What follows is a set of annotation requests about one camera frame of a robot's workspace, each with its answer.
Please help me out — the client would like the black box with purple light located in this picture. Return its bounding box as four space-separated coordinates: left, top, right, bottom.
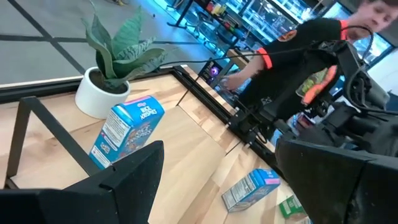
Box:
198 60 224 85

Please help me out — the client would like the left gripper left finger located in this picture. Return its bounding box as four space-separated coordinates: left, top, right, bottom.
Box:
0 140 165 224

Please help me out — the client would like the Apple Jacks cereal box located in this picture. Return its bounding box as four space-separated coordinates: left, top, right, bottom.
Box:
295 64 339 106
278 194 312 224

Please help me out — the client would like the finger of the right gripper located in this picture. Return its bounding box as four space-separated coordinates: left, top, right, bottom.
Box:
264 54 338 121

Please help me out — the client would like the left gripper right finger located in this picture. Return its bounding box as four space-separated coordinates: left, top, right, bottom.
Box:
275 138 398 224

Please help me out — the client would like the person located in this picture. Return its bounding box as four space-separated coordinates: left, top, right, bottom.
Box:
219 0 398 103

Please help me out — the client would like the wooden shelf with black frame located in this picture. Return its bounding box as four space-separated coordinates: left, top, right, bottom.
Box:
5 74 227 224

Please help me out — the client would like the snake plant in white pot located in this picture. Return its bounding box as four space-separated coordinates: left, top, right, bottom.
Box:
74 1 169 121

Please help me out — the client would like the black storage rack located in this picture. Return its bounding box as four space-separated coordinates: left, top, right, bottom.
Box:
166 0 299 60

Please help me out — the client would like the Rice Krispies cereal box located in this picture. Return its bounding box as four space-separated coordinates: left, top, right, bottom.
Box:
221 168 282 213
88 95 166 170

